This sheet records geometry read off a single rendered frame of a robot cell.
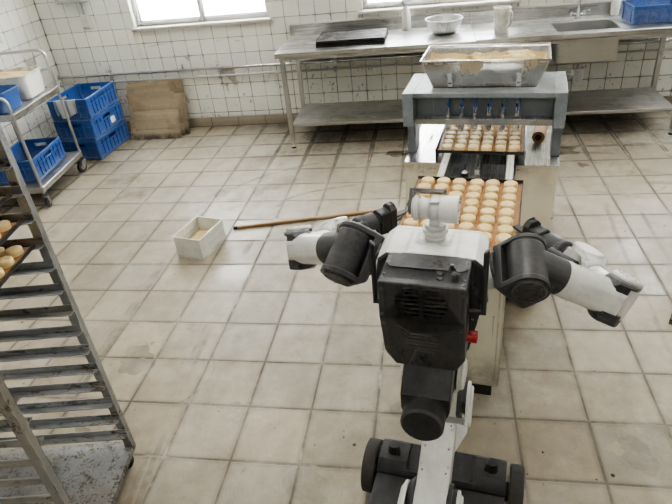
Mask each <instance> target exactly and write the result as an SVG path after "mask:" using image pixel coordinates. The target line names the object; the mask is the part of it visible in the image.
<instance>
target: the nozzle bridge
mask: <svg viewBox="0 0 672 504"><path fill-rule="evenodd" d="M568 95H569V92H568V84H567V77H566V72H544V73H543V75H542V77H541V79H540V81H539V83H538V85H537V86H536V87H467V88H433V86H432V84H431V82H430V80H429V78H428V76H427V74H414V76H413V77H412V79H411V81H410V82H409V84H408V85H407V87H406V89H405V90H404V92H403V93H402V108H403V126H404V127H407V130H408V153H416V152H417V149H418V147H419V145H420V130H419V124H435V125H527V126H552V132H551V141H550V157H559V154H560V145H561V137H562V129H564V127H565V119H566V111H567V103H568ZM449 98H450V102H449V103H450V118H446V107H447V103H448V100H449ZM463 98H464V101H463V107H464V117H463V118H460V117H459V107H460V103H462V99H463ZM477 98H478V100H477V107H478V110H477V118H473V107H474V103H476V99H477ZM491 98H492V101H491V118H487V117H486V116H487V115H486V113H487V107H488V103H490V99H491ZM505 98H507V99H506V102H505V107H506V108H505V117H504V118H501V117H500V116H501V115H500V112H501V107H502V103H504V100H505ZM520 98H521V101H520V105H519V107H520V112H519V118H515V117H514V116H515V115H514V114H515V107H516V103H518V102H519V99H520Z"/></svg>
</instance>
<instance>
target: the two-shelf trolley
mask: <svg viewBox="0 0 672 504"><path fill-rule="evenodd" d="M28 52H40V53H42V54H43V56H44V58H45V61H46V63H47V66H48V67H46V68H41V69H40V71H42V70H49V72H50V74H51V77H52V80H53V83H54V86H49V87H45V90H44V91H43V92H41V93H40V94H38V95H37V96H35V97H34V98H32V99H30V100H24V101H22V106H20V107H18V108H17V109H15V110H13V111H12V109H11V107H10V104H9V103H8V101H7V100H5V99H4V98H2V97H0V100H1V101H3V102H4V103H5V104H6V106H7V109H8V111H9V113H8V114H5V115H0V123H1V122H11V124H12V126H13V129H14V131H15V134H16V136H17V138H18V141H19V140H20V141H21V143H22V145H23V148H24V150H25V153H26V155H27V158H28V160H29V162H30V165H31V167H32V170H33V172H34V175H35V177H36V180H37V182H38V183H26V186H27V189H28V191H29V193H30V194H36V193H41V194H40V195H41V196H42V199H43V200H44V202H45V204H46V206H47V207H52V200H51V198H50V196H49V194H48V192H46V191H47V190H48V189H49V188H50V187H51V186H52V185H53V184H54V183H55V182H56V181H57V180H58V179H59V178H60V177H61V176H62V175H63V174H64V173H65V172H66V171H67V170H68V169H69V168H70V167H71V166H72V165H74V164H75V163H76V162H77V161H78V160H79V159H80V160H79V163H78V165H77V169H78V170H79V171H80V172H85V171H86V170H87V164H86V159H84V158H85V156H83V154H82V151H81V150H80V147H79V144H78V142H77V139H76V136H75V133H74V130H73V127H72V125H71V122H70V119H69V116H68V113H67V111H66V108H65V105H64V102H63V99H62V96H61V94H60V89H59V86H58V85H57V82H56V80H55V77H54V74H53V71H52V68H51V66H50V63H49V60H48V57H47V55H46V53H45V52H44V51H43V50H41V49H26V50H17V51H6V52H0V55H8V54H19V53H28ZM56 93H57V94H58V97H59V100H60V102H61V105H62V108H63V111H64V114H65V116H66V119H67V122H68V125H69V127H70V130H71V133H72V136H73V139H74V141H75V144H76V147H77V150H78V151H71V152H65V154H66V156H65V158H64V159H63V160H62V161H61V162H60V163H59V164H58V165H57V166H56V167H55V168H54V169H53V170H52V171H51V172H50V173H49V174H48V175H46V176H45V177H44V178H43V179H42V180H41V181H40V178H39V176H38V173H37V171H36V168H35V166H34V163H33V161H32V158H31V156H30V154H29V151H28V149H27V146H26V144H25V141H24V139H23V136H22V134H21V131H20V129H19V126H18V124H17V122H16V121H17V120H18V119H19V118H21V117H22V116H24V115H25V114H27V113H28V112H30V111H31V110H33V109H34V108H36V107H37V106H39V105H40V104H41V103H43V102H44V101H46V100H47V99H49V98H50V97H52V96H53V95H55V94H56Z"/></svg>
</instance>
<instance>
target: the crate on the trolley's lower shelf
mask: <svg viewBox="0 0 672 504"><path fill-rule="evenodd" d="M24 141H25V144H26V146H27V149H28V151H29V154H30V156H31V158H32V161H33V163H34V166H35V168H36V171H37V173H38V176H39V178H40V181H41V180H42V179H43V178H44V177H45V176H46V175H48V174H49V173H50V172H51V171H52V170H53V169H54V168H55V167H56V166H57V165H58V164H59V163H60V162H61V161H62V160H63V159H64V158H65V156H66V154H65V151H64V148H63V145H62V143H61V140H60V137H48V138H37V139H26V140H24ZM41 142H46V143H47V145H40V146H36V145H35V143H41ZM10 148H11V151H12V153H13V155H14V158H15V160H16V163H17V165H18V167H19V170H20V172H21V174H22V177H23V179H24V181H25V184H26V183H38V182H37V180H36V177H35V175H34V172H33V170H32V167H31V165H30V162H29V160H28V158H27V155H26V153H25V150H24V148H23V145H22V143H21V141H20V140H19V141H18V142H16V143H15V144H14V145H12V146H11V147H10ZM3 185H10V183H9V181H8V179H7V177H6V174H5V172H4V171H0V186H3Z"/></svg>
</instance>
